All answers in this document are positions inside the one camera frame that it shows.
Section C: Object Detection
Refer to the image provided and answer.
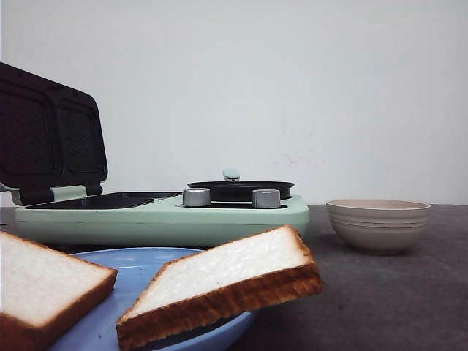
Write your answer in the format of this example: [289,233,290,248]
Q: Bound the mint green breakfast maker base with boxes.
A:
[15,195,309,247]

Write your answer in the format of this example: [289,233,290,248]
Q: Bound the beige ribbed bowl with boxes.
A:
[327,199,431,254]

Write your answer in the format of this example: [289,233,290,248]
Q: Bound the right silver control knob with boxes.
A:
[252,189,281,209]

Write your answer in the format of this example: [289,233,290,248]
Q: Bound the white bread slice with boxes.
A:
[116,225,324,350]
[1,232,118,350]

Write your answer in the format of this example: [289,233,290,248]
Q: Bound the breakfast maker hinged lid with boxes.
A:
[1,64,108,206]

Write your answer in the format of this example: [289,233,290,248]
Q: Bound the blue plastic plate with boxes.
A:
[51,247,257,350]

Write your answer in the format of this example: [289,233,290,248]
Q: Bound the silver control knob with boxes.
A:
[252,189,281,209]
[182,188,211,208]

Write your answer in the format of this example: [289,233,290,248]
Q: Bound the left silver control knob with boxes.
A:
[182,188,211,208]

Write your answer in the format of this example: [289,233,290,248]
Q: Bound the black round frying pan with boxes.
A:
[187,168,295,202]

